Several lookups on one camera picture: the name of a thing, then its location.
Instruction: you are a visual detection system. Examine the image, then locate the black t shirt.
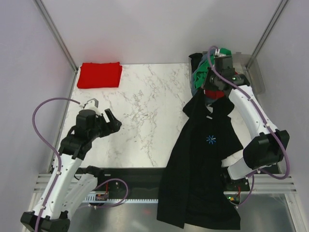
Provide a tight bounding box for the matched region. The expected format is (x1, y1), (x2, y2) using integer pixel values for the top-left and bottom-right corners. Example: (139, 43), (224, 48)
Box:
(156, 90), (243, 230)
(189, 53), (203, 72)

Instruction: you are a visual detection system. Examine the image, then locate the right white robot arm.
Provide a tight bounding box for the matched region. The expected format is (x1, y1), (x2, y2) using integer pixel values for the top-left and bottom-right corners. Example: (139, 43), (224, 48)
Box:
(202, 52), (290, 190)

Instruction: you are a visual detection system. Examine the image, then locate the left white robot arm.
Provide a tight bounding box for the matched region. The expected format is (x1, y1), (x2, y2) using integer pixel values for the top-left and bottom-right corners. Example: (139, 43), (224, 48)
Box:
(20, 108), (122, 232)

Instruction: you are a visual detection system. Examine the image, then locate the dark red t shirt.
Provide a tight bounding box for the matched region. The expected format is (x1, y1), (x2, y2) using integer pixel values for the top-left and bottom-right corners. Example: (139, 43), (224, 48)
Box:
(204, 90), (225, 100)

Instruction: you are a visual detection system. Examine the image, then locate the green t shirt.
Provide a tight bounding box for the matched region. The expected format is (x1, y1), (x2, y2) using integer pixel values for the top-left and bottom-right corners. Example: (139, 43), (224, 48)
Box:
(193, 47), (232, 89)

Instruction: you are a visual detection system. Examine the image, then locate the grey blue t shirt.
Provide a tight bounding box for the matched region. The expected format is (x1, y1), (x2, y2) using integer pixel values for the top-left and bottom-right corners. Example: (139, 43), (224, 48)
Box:
(190, 53), (207, 96)

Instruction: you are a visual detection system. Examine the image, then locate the clear plastic bin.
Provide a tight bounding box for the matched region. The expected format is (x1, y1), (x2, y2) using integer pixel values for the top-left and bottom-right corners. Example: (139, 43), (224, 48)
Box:
(232, 52), (265, 97)

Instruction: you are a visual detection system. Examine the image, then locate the folded red t shirt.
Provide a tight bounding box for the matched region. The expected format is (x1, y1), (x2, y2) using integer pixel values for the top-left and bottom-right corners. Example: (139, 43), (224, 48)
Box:
(77, 62), (122, 89)

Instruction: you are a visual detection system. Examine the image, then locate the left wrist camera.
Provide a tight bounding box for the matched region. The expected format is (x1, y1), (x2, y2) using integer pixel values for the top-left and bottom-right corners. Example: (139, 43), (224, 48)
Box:
(83, 98), (101, 115)

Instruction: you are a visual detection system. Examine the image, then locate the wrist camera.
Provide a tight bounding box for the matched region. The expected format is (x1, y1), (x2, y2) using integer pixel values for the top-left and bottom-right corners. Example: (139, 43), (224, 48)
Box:
(83, 98), (101, 115)
(214, 48), (231, 57)

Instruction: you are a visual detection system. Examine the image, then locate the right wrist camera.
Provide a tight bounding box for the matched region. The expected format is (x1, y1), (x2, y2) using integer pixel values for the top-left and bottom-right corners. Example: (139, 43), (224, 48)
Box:
(214, 48), (231, 57)

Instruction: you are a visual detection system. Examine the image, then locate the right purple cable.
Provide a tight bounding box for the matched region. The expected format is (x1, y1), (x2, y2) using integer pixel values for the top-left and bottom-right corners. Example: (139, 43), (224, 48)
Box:
(207, 45), (290, 210)

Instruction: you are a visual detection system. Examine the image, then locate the purple cable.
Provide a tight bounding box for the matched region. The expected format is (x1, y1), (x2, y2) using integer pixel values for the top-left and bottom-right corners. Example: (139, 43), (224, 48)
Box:
(32, 97), (82, 232)
(207, 45), (290, 210)

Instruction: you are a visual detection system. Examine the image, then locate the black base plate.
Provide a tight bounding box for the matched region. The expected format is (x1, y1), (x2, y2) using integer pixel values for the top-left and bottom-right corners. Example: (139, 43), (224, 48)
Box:
(93, 168), (246, 199)

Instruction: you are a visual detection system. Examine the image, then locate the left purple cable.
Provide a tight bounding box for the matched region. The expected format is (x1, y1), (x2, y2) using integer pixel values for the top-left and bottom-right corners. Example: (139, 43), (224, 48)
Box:
(32, 97), (82, 232)

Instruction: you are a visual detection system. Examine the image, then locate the white slotted cable duct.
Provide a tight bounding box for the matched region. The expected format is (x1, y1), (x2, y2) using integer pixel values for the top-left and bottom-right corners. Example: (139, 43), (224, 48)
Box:
(83, 192), (158, 204)

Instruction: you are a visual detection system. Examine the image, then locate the right aluminium frame post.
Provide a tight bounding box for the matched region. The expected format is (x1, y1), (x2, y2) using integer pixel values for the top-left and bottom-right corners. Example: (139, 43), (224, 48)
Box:
(252, 0), (289, 57)

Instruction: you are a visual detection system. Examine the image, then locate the aluminium frame post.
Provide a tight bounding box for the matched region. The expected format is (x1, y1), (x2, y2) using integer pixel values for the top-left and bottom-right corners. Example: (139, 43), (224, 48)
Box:
(33, 0), (78, 73)
(252, 0), (289, 57)

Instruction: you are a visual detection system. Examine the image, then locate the aluminium front rail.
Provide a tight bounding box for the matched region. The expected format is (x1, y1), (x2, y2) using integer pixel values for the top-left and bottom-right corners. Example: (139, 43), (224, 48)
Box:
(33, 174), (296, 194)

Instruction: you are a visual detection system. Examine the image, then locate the left aluminium frame post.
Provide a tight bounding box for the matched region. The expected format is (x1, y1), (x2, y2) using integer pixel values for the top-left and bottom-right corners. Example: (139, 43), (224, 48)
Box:
(33, 0), (78, 73)

